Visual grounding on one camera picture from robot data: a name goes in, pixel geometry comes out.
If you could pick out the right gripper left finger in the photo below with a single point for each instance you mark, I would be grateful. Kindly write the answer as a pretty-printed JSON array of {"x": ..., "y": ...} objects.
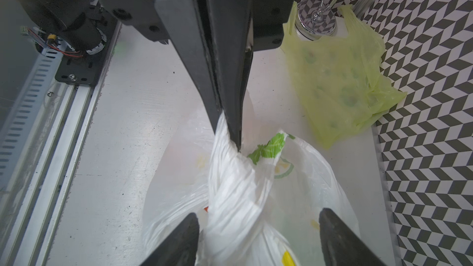
[{"x": 180, "y": 247}]

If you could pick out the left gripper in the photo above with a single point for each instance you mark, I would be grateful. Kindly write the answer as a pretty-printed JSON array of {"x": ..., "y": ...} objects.
[{"x": 181, "y": 22}]

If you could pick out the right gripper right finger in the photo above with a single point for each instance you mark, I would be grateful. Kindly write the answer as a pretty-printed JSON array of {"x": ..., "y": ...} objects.
[{"x": 340, "y": 245}]

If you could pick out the white plastic bag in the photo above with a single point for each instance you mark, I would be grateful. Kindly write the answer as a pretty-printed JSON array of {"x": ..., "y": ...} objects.
[{"x": 256, "y": 206}]

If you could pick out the yellow green plastic bag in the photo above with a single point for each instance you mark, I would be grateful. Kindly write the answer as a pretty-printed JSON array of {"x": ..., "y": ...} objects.
[{"x": 338, "y": 80}]

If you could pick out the wire rack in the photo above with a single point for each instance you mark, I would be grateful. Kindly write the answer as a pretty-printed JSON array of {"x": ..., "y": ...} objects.
[{"x": 316, "y": 19}]

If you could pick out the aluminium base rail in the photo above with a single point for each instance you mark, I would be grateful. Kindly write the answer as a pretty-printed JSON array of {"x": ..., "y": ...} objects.
[{"x": 41, "y": 143}]

